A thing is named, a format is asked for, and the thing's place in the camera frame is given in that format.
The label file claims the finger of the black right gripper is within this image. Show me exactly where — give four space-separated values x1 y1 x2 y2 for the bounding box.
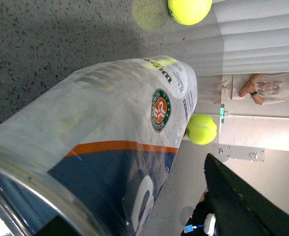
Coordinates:
204 153 289 236

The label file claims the clear Wilson tennis ball can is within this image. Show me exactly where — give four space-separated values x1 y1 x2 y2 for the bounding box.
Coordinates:
0 56 197 236

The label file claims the plain centre tennis ball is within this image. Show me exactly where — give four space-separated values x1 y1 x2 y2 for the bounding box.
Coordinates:
186 114 218 145

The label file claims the tennis ball with green print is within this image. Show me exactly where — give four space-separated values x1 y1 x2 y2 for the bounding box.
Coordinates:
167 0 213 26

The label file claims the seated person in dark clothes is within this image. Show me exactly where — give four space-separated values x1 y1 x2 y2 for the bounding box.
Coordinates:
180 191 219 236

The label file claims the green exit sign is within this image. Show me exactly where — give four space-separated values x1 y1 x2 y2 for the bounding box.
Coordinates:
220 104 225 123

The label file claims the person in white t-shirt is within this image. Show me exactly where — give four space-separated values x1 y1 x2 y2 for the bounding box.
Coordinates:
222 72 289 105

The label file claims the white pleated curtain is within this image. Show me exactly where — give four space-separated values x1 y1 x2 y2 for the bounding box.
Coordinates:
213 0 289 74

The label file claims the grey metal wall bracket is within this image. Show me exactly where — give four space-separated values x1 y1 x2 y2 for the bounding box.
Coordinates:
211 143 265 163

